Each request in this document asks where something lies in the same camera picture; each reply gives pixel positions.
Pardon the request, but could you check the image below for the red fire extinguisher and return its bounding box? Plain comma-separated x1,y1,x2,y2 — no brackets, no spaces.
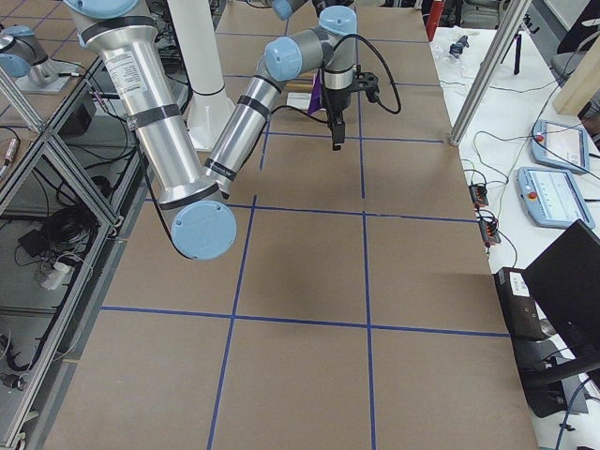
426,0,444,42

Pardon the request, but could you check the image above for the aluminium frame post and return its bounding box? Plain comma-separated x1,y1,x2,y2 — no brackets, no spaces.
449,0,532,146

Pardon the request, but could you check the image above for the purple microfiber towel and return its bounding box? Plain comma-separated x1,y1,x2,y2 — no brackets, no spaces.
307,69,325,115

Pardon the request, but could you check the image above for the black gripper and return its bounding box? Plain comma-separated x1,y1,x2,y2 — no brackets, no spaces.
322,87,352,151

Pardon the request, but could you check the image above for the upper teach pendant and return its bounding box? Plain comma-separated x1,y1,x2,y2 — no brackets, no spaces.
531,119,590,173

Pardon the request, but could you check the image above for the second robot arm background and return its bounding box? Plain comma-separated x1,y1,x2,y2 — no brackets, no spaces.
1,25,80,94

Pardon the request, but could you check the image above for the left wooden rack rod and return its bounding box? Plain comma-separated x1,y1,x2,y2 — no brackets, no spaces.
287,83,313,93

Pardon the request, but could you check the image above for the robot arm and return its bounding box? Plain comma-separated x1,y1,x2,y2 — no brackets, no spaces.
271,0,353,21
66,1,357,261

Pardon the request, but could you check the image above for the wooden rack rod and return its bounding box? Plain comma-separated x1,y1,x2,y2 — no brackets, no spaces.
297,71,315,81
287,83,313,93

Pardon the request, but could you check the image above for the black monitor stand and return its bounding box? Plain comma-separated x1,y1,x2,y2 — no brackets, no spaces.
512,339,599,418

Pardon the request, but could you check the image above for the lower teach pendant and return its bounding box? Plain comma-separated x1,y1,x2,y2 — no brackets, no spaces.
517,167,595,229

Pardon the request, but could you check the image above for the right wooden rack rod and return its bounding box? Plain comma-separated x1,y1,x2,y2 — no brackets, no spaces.
297,71,315,81

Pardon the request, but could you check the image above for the white towel rack base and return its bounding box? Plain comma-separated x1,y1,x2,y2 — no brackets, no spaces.
286,92,311,111

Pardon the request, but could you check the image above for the teach pendant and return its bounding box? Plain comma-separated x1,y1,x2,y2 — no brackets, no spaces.
517,167,595,229
531,119,590,173

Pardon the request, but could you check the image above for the black computer box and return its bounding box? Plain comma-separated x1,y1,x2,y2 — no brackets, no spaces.
494,267,557,342

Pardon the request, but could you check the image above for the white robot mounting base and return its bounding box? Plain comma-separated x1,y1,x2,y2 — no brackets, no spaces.
168,0,234,151

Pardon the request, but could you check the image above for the dark blue object on table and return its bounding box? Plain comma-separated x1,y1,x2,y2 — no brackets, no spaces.
448,35,470,59

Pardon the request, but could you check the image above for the black monitor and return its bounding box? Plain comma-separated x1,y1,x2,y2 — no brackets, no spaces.
522,219,599,355

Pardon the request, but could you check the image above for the wooden board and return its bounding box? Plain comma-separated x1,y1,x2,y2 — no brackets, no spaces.
552,0,600,117

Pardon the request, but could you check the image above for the black tripod leg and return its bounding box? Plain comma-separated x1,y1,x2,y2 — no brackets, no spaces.
513,33,522,75

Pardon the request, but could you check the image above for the upper orange connector block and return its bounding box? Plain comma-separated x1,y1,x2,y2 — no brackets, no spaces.
469,184,488,209

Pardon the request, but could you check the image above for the lower orange connector block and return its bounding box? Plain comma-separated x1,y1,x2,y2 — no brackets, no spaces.
478,217,502,248

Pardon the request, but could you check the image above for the orange connector block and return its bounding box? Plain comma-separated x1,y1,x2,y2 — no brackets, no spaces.
469,184,488,209
478,217,502,248

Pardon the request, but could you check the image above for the black braided camera cable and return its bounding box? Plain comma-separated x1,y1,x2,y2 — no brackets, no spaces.
269,33,402,128

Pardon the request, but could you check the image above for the aluminium frame cage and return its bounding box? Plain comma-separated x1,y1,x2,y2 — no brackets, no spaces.
1,45,146,449

